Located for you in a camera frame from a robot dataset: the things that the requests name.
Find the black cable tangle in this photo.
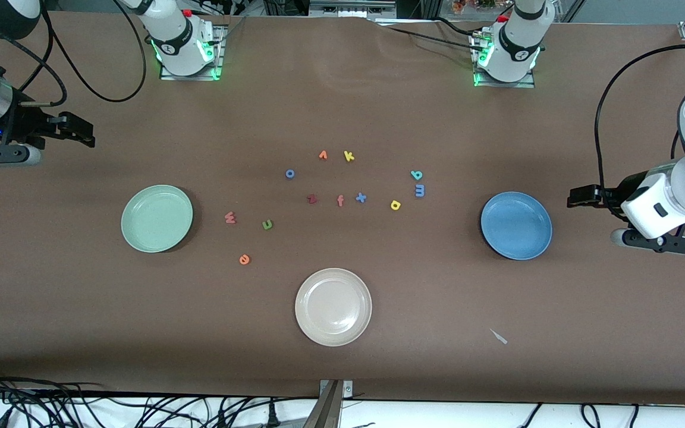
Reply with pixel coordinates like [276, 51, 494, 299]
[0, 367, 319, 428]

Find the black hanging cable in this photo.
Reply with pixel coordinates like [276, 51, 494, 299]
[520, 402, 543, 428]
[579, 403, 603, 428]

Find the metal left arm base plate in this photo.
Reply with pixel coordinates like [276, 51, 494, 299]
[472, 30, 538, 89]

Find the grey metal device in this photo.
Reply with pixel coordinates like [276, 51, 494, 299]
[309, 0, 398, 19]

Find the black cable on table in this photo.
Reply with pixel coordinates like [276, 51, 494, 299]
[385, 16, 489, 52]

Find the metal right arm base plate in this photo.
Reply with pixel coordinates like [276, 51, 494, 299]
[159, 23, 226, 82]

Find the colourful toy pile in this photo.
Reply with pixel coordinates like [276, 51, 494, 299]
[451, 0, 501, 14]

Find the green plate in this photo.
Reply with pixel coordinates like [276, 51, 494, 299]
[121, 184, 194, 254]

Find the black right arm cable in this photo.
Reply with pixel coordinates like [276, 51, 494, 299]
[18, 0, 149, 109]

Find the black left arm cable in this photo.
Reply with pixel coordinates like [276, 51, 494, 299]
[592, 43, 685, 194]

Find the blue plate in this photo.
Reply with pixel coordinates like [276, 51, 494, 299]
[480, 191, 553, 261]

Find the beige plate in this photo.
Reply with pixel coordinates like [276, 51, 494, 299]
[294, 267, 373, 347]

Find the metal table bracket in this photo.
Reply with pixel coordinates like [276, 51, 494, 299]
[303, 379, 354, 428]

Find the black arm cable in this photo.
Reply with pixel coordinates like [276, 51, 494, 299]
[18, 0, 149, 109]
[592, 43, 685, 194]

